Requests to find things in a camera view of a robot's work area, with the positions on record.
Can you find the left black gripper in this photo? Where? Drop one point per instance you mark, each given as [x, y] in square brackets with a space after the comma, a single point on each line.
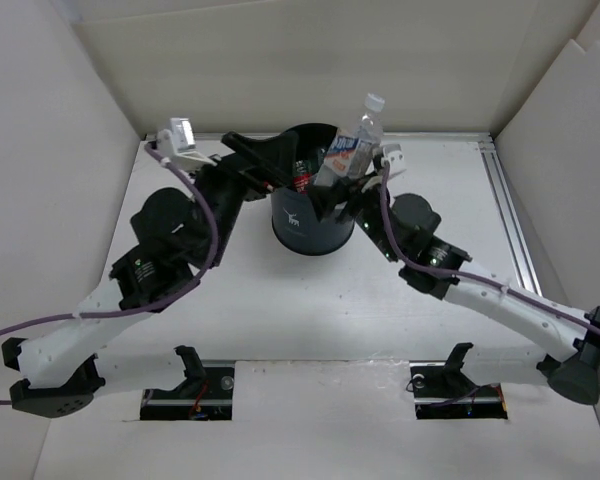
[270, 163]

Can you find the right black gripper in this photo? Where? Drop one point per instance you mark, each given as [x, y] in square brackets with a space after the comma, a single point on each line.
[325, 197]

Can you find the clear bottle red label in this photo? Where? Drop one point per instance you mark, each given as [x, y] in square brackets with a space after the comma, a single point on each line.
[301, 175]

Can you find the clear bottle orange blue label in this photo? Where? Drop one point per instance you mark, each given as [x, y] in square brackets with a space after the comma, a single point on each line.
[351, 150]

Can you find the clear bottle green blue label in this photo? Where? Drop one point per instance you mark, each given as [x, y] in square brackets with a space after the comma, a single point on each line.
[320, 154]

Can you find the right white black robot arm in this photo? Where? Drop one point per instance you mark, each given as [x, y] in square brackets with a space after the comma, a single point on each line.
[564, 348]

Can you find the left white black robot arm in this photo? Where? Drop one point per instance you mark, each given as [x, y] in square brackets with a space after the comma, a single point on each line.
[181, 234]

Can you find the dark blue cylindrical bin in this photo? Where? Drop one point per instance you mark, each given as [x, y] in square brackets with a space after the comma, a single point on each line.
[293, 220]

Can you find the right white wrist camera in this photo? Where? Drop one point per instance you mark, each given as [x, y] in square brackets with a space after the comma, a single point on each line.
[389, 155]

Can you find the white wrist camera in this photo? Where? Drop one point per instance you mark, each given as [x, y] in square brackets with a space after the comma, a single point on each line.
[177, 143]
[389, 155]

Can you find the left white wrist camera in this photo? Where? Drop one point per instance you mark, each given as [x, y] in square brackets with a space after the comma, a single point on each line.
[177, 143]

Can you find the aluminium rail right side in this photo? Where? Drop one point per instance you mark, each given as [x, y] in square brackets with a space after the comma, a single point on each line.
[521, 257]

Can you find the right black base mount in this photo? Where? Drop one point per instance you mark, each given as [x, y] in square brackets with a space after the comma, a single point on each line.
[441, 395]

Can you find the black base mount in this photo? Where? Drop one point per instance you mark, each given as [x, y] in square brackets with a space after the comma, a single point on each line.
[441, 395]
[212, 402]

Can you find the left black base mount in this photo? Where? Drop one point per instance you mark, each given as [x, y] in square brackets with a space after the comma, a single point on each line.
[212, 402]

